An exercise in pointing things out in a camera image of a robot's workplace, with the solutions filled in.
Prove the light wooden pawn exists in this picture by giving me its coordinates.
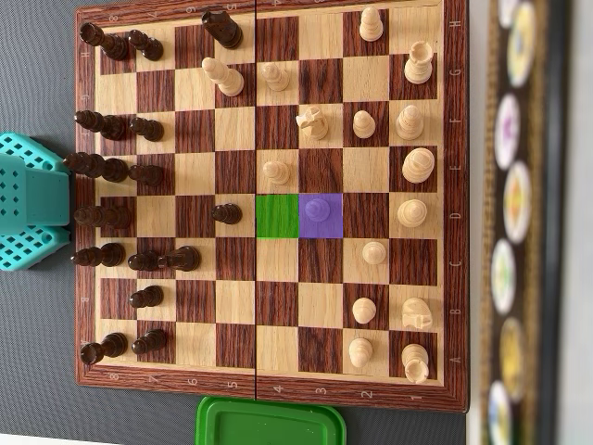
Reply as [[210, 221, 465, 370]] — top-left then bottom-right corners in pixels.
[[352, 297, 377, 324], [361, 240, 387, 266], [359, 6, 385, 43], [348, 337, 374, 370], [262, 160, 292, 184], [306, 197, 330, 223], [352, 109, 376, 139], [259, 61, 291, 93]]

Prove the dark wooden pawn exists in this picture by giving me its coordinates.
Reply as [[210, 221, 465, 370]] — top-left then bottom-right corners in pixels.
[[128, 29, 164, 62], [131, 328, 168, 356], [129, 116, 165, 143], [129, 285, 165, 310], [128, 164, 165, 186], [127, 251, 161, 273], [211, 203, 243, 225]]

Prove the wooden folding chessboard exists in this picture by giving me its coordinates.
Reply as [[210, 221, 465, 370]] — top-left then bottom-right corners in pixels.
[[74, 0, 470, 414]]

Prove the light wooden knight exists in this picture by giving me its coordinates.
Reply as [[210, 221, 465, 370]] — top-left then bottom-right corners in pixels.
[[400, 297, 435, 331], [296, 105, 329, 142]]

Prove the light wooden queen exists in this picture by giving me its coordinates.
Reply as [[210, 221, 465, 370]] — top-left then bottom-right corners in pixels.
[[397, 198, 428, 228]]

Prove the light wooden bishop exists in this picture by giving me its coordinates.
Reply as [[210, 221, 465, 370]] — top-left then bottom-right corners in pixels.
[[201, 57, 245, 97], [396, 104, 423, 142]]

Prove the light wooden rook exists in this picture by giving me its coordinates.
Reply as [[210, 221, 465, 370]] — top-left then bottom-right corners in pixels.
[[404, 40, 435, 85], [400, 343, 430, 385]]

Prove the dark wooden queen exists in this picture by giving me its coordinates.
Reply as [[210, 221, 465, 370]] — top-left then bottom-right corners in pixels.
[[73, 205, 132, 230]]

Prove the dark wooden bishop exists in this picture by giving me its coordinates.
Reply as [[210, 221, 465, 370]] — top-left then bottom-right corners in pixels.
[[69, 242, 127, 269], [74, 109, 127, 141]]

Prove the green plastic lid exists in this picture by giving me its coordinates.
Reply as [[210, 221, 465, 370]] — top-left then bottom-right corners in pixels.
[[195, 395, 347, 445]]

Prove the dark wooden king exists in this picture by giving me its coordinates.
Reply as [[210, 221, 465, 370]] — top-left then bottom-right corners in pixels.
[[62, 152, 131, 184]]

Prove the round medallion orange print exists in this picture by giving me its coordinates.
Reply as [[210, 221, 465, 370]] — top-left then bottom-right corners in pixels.
[[502, 160, 533, 245]]

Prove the dark wooden rook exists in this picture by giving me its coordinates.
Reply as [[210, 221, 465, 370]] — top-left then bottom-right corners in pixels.
[[80, 332, 129, 365], [79, 21, 131, 61]]

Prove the round medallion purple print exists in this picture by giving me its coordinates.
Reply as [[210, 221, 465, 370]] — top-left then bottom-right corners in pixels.
[[493, 93, 521, 172]]

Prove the round medallion yellow print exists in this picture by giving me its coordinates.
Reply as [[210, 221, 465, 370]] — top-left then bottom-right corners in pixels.
[[507, 2, 538, 88]]

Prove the round white medallion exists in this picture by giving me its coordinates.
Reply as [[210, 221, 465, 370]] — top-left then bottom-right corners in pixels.
[[498, 0, 520, 28]]

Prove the dark grey table mat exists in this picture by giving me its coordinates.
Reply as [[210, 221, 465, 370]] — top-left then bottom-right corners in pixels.
[[0, 0, 469, 445]]

